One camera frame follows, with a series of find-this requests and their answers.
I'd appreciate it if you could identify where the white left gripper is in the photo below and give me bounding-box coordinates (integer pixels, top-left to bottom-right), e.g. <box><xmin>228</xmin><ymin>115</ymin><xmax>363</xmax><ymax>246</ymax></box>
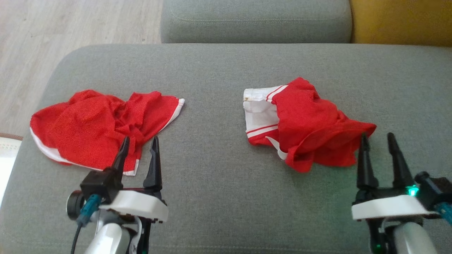
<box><xmin>100</xmin><ymin>136</ymin><xmax>169</xmax><ymax>223</ymax></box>

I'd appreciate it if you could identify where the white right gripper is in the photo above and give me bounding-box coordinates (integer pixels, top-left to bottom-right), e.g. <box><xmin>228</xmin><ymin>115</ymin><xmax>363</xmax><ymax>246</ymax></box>
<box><xmin>351</xmin><ymin>132</ymin><xmax>440</xmax><ymax>222</ymax></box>

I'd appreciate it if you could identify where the red shorts white trim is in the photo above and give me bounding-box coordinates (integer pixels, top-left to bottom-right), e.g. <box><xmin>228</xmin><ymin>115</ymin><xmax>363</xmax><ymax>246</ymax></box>
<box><xmin>30</xmin><ymin>89</ymin><xmax>185</xmax><ymax>176</ymax></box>

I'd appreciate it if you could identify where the red basketball jersey white trim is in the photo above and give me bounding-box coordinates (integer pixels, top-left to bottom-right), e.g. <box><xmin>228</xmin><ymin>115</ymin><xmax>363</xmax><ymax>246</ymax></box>
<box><xmin>243</xmin><ymin>77</ymin><xmax>377</xmax><ymax>174</ymax></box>

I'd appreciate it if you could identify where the wide grey sofa seat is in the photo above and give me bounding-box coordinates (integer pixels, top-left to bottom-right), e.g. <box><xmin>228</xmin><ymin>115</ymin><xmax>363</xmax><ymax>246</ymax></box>
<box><xmin>0</xmin><ymin>43</ymin><xmax>452</xmax><ymax>254</ymax></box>

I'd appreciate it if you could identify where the large yellow sofa back cushion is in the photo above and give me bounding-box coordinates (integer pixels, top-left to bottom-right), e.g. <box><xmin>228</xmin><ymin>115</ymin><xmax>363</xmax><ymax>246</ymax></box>
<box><xmin>349</xmin><ymin>0</ymin><xmax>452</xmax><ymax>48</ymax></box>

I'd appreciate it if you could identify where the grey sofa seat cushion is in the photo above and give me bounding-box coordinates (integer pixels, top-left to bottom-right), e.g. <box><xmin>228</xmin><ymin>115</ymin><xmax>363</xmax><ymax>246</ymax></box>
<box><xmin>160</xmin><ymin>0</ymin><xmax>353</xmax><ymax>44</ymax></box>

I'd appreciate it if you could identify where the black left cable blue plug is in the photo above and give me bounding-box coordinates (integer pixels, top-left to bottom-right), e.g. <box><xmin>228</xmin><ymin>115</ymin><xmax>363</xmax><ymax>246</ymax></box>
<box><xmin>70</xmin><ymin>194</ymin><xmax>102</xmax><ymax>254</ymax></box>

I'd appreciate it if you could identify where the black cable blue plug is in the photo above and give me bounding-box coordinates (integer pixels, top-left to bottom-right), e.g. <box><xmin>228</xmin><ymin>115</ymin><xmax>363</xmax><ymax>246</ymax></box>
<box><xmin>70</xmin><ymin>194</ymin><xmax>102</xmax><ymax>254</ymax></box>
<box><xmin>436</xmin><ymin>202</ymin><xmax>452</xmax><ymax>226</ymax></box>

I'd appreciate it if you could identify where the black right cable blue plug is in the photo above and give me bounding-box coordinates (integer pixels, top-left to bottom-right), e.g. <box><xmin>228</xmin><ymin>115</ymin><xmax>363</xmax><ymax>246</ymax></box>
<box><xmin>436</xmin><ymin>202</ymin><xmax>452</xmax><ymax>226</ymax></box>

